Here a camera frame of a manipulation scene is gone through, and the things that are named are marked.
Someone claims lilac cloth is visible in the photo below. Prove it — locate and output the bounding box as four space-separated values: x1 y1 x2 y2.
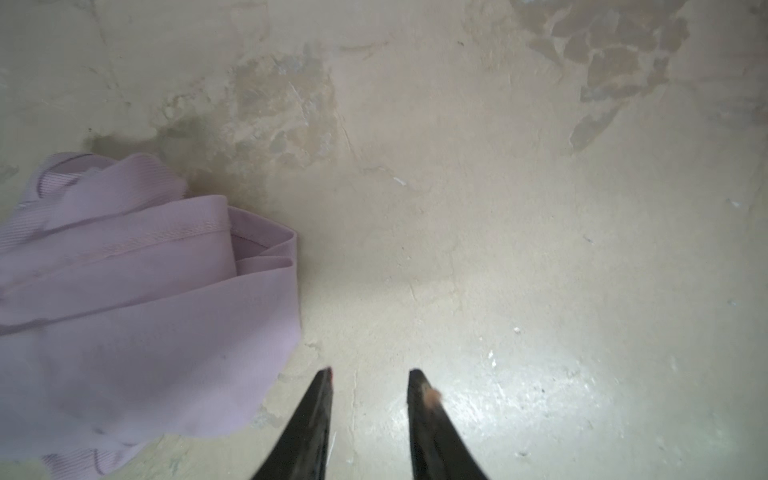
1 152 300 479

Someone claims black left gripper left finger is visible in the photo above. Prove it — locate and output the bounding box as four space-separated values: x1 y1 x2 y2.
251 367 333 480

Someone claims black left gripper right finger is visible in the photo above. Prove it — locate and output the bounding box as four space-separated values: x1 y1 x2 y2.
407 369 488 480

